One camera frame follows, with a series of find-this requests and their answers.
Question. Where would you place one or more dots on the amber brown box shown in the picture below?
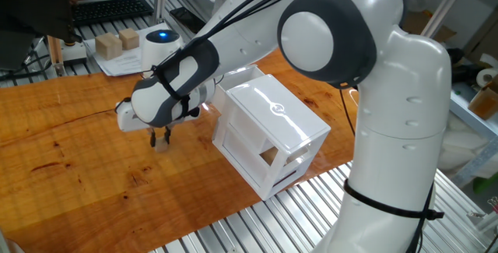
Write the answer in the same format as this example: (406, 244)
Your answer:
(484, 103)

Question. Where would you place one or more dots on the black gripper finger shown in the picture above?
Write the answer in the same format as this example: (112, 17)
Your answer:
(153, 138)
(167, 135)

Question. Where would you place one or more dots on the wooden strip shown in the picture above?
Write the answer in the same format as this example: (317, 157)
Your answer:
(55, 56)

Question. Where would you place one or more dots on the slanted aluminium bar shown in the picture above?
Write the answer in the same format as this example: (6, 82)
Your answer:
(447, 5)

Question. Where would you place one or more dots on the black keyboard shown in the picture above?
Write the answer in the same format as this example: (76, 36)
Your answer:
(113, 10)

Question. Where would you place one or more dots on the white paper roll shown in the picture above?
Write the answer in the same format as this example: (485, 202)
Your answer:
(486, 77)

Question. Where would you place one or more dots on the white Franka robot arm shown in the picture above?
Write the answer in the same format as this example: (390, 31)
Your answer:
(400, 109)

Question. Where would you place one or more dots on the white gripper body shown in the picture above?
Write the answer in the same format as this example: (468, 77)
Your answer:
(124, 118)

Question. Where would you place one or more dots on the black monitor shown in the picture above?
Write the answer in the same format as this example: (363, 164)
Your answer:
(35, 4)

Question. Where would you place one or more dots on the black smartphone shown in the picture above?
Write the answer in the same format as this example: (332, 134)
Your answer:
(184, 17)

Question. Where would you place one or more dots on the bright green item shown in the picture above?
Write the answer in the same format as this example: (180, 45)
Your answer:
(486, 183)

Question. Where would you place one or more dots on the printed paper sheets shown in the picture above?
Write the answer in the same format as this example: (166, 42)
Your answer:
(120, 64)

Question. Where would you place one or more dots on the white plastic drawer cabinet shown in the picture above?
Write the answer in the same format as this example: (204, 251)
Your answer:
(280, 109)

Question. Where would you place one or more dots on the small wooden cube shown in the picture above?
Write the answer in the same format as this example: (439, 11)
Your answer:
(161, 147)

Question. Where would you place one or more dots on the large light wooden block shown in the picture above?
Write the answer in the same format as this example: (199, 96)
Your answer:
(109, 46)

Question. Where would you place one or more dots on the grey perforated steel bar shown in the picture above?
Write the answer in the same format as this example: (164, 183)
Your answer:
(476, 161)

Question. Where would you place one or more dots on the medium light wooden block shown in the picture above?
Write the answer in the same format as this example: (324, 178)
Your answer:
(129, 39)

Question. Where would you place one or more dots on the binder clips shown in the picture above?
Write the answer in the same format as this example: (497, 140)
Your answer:
(493, 203)

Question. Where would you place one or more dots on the wood grain table mat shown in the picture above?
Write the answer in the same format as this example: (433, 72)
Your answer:
(78, 187)

